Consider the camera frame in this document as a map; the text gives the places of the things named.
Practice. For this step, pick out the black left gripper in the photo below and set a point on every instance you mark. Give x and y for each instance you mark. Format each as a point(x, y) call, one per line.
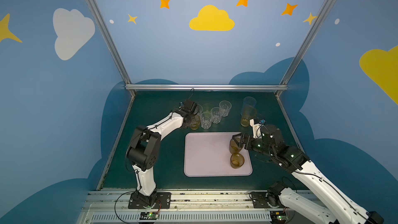
point(193, 115)

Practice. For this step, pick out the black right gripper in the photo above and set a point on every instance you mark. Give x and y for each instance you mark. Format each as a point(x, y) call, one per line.
point(246, 141)

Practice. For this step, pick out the dimpled amber glass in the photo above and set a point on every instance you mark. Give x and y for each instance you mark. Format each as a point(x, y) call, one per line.
point(235, 145)
point(237, 160)

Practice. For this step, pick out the short yellow transparent glass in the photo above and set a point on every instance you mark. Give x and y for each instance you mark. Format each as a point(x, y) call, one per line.
point(195, 122)

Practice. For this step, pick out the clear faceted glass three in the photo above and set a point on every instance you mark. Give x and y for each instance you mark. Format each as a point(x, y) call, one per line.
point(206, 120)

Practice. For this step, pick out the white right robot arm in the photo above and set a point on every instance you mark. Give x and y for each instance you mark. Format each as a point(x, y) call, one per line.
point(336, 208)

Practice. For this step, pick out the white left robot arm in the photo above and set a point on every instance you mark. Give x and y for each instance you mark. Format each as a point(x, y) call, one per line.
point(144, 147)

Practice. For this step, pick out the white plastic tray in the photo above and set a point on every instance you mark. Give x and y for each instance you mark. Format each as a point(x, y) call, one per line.
point(207, 154)

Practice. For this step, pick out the clear faceted glass one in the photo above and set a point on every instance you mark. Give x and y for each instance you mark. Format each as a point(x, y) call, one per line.
point(199, 109)

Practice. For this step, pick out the small green transparent glass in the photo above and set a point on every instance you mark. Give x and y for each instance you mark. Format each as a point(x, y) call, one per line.
point(207, 107)

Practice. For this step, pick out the clear faceted glass two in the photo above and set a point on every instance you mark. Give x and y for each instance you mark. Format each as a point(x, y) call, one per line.
point(216, 115)

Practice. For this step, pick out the tall yellow transparent glass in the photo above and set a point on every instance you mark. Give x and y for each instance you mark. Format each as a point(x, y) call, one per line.
point(249, 112)

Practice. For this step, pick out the clear faceted glass four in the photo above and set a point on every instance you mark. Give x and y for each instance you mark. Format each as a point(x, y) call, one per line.
point(225, 107)

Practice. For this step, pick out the tall frosted blue glass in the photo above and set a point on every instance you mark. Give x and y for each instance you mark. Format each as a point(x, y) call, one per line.
point(249, 101)

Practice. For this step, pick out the right green circuit board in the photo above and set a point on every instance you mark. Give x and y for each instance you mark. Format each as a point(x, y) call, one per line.
point(278, 218)

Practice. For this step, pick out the green circuit board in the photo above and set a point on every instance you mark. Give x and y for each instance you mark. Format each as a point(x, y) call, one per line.
point(149, 216)
point(278, 218)

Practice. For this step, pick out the left green circuit board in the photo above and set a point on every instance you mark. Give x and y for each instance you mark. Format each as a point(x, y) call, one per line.
point(149, 216)

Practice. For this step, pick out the right table edge rail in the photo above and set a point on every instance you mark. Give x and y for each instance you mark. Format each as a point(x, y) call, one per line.
point(291, 128)

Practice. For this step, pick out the table edge rail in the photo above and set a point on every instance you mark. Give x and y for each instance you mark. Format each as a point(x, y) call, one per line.
point(291, 128)
point(115, 114)

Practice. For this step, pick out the horizontal aluminium frame rail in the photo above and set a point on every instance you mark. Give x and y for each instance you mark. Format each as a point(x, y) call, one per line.
point(170, 87)

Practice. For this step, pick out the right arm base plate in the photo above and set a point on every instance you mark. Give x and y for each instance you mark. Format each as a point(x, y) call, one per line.
point(263, 199)

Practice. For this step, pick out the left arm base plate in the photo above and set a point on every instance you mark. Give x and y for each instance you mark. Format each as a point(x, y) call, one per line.
point(156, 200)

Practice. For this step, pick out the left table edge rail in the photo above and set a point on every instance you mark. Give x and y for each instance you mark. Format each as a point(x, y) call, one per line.
point(115, 114)

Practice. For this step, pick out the white vented cable duct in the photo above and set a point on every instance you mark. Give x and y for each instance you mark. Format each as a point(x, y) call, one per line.
point(168, 217)

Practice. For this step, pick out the left aluminium frame post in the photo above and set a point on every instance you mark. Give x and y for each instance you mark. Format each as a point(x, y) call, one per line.
point(99, 20)

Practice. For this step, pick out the aluminium frame post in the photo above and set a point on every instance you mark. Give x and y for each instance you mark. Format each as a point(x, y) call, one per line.
point(99, 20)
point(310, 36)

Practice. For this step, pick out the right aluminium frame post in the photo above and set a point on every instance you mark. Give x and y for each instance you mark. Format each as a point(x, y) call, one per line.
point(310, 36)

